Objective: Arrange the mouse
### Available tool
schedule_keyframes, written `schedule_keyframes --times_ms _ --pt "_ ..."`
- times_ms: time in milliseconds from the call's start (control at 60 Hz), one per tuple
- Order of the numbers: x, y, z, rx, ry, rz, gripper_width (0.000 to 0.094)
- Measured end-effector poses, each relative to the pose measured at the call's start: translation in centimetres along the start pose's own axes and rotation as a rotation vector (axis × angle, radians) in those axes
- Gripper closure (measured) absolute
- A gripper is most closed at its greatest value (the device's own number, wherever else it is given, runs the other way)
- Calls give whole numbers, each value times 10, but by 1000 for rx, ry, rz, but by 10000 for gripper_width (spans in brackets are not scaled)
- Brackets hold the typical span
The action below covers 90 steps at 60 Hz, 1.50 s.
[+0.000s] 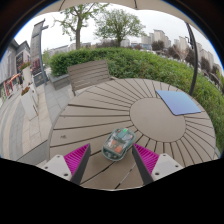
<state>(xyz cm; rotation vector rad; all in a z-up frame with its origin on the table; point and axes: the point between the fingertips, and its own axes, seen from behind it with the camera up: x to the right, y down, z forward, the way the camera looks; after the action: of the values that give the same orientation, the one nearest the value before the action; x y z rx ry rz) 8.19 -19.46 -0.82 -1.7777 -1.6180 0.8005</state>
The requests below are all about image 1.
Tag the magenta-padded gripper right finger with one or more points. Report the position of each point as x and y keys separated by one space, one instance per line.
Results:
x=146 y=159

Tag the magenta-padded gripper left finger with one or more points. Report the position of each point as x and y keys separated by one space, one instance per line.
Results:
x=76 y=159

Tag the transparent green computer mouse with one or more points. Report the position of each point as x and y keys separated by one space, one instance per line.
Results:
x=118 y=144

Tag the blue mouse pad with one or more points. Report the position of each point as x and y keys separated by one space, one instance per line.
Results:
x=178 y=101

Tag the white planter with flowers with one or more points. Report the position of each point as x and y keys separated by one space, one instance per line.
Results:
x=26 y=75
x=29 y=105

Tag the brown slatted wooden chair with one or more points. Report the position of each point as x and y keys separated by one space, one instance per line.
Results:
x=88 y=75

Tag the black curved parasol pole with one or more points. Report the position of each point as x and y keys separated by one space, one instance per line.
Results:
x=194 y=60

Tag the grey shopfront building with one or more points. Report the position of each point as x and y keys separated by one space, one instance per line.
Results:
x=20 y=55

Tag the tall grey sign pylon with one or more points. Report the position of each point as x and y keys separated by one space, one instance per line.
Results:
x=36 y=43

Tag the group of high-rise buildings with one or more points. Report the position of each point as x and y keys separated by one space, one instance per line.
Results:
x=159 y=36

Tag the sparse-leaved tree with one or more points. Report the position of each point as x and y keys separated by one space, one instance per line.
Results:
x=78 y=33

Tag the bushy round tree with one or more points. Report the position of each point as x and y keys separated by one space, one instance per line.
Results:
x=119 y=25

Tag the beige parasol canopy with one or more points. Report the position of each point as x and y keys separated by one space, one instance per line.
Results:
x=100 y=2

